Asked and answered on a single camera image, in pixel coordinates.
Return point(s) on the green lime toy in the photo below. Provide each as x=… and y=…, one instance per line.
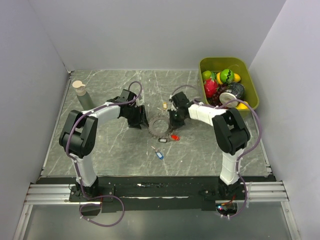
x=206, y=74

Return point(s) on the grey bottle with beige cap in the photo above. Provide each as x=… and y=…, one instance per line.
x=82, y=95

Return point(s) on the green watermelon toy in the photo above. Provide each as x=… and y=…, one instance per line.
x=227, y=76

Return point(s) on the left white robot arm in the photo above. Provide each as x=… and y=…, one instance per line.
x=78, y=136

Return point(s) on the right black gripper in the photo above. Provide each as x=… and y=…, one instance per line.
x=173, y=124

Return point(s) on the black tin can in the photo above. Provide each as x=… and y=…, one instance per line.
x=233, y=91

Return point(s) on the red tagged key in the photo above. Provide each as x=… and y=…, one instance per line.
x=175, y=137

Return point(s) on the yellow banana toy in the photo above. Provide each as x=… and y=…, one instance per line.
x=242, y=106

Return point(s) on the dark grapes toy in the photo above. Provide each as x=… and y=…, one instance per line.
x=214, y=100

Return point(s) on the blue tagged key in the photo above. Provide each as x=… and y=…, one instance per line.
x=158, y=152

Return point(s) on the black mounting base plate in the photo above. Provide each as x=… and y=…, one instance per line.
x=147, y=193

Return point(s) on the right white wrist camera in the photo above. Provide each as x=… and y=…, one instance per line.
x=172, y=104

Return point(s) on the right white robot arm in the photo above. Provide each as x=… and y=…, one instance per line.
x=231, y=134

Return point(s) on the red dragon fruit toy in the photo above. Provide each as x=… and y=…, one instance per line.
x=210, y=87

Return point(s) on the yellow lemon toy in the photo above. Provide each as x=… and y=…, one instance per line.
x=237, y=78

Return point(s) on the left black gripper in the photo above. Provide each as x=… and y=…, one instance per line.
x=140, y=119

